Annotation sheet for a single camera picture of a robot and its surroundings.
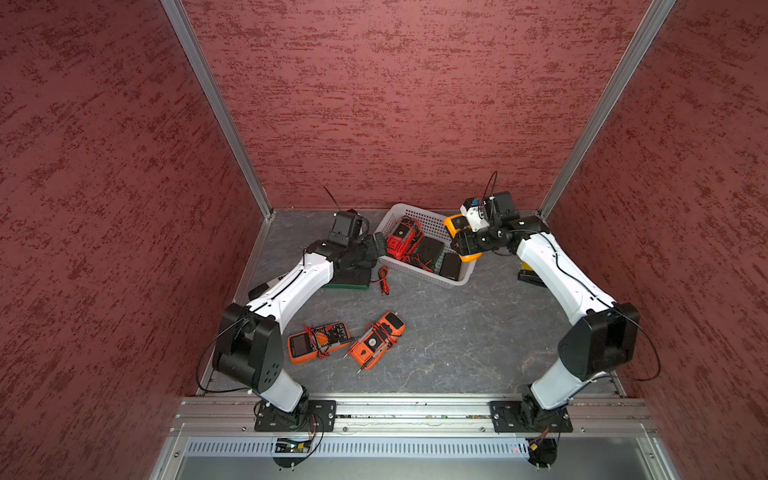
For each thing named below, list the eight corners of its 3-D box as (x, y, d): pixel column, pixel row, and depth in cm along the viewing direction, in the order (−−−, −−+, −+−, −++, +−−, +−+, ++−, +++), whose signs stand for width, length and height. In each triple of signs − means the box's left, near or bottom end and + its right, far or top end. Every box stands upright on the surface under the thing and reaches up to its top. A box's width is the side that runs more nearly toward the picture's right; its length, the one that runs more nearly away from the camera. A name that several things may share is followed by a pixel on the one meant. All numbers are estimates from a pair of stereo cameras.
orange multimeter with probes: (343, 358, 85) (341, 353, 81) (386, 311, 94) (385, 305, 91) (365, 379, 81) (364, 374, 78) (407, 327, 91) (407, 321, 87)
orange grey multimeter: (294, 367, 84) (289, 361, 80) (292, 340, 89) (287, 333, 84) (353, 350, 87) (351, 343, 83) (348, 325, 92) (346, 318, 88)
